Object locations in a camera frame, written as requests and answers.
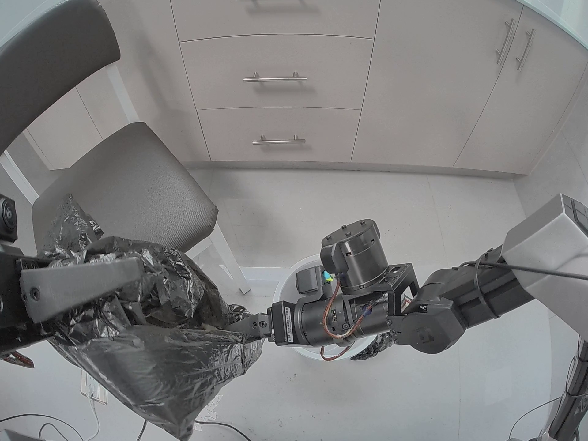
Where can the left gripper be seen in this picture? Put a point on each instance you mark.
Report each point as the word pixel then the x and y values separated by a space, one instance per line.
pixel 9 292

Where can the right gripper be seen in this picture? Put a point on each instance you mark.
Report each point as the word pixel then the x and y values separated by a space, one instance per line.
pixel 312 322

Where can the black plastic bag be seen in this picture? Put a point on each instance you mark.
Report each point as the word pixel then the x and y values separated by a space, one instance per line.
pixel 174 365

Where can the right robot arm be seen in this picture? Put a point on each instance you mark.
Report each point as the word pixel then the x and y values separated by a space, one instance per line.
pixel 436 310

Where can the white trash bin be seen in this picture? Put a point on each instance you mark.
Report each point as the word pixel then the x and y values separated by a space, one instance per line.
pixel 287 287

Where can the crumpled black plastic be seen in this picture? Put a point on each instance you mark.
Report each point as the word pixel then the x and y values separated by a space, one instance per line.
pixel 372 349

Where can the grey padded white-legged chair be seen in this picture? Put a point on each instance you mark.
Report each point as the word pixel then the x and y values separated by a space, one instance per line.
pixel 128 177

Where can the beige cabinet with drawers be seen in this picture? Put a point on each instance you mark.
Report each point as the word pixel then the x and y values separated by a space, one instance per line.
pixel 413 85

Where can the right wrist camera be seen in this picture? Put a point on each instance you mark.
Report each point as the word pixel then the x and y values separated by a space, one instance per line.
pixel 308 280

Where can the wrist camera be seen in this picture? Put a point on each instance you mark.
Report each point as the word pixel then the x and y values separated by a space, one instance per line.
pixel 308 280
pixel 7 216

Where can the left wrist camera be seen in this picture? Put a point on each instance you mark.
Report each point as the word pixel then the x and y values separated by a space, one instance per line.
pixel 7 216

